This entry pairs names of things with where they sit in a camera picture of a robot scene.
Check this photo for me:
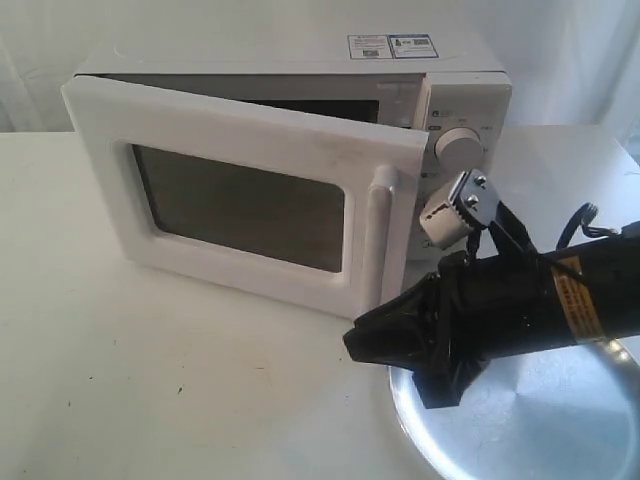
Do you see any white microwave door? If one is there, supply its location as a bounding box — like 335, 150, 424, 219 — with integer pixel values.
63, 75, 428, 318

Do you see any round stainless steel tray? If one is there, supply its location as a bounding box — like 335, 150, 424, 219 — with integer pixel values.
389, 337, 639, 479

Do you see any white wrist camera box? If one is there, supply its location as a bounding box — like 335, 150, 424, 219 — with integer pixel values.
418, 169, 500, 250

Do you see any upper white control knob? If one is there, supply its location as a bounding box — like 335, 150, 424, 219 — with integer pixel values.
435, 127, 484, 170

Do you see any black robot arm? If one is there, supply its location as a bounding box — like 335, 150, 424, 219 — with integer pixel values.
343, 203, 639, 409

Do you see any white microwave oven body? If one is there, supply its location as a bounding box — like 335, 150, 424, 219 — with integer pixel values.
73, 30, 514, 265

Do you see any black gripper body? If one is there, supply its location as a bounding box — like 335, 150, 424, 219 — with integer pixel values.
431, 201, 555, 379

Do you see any blue white info sticker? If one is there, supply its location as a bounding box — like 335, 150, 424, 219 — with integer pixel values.
347, 33, 439, 60

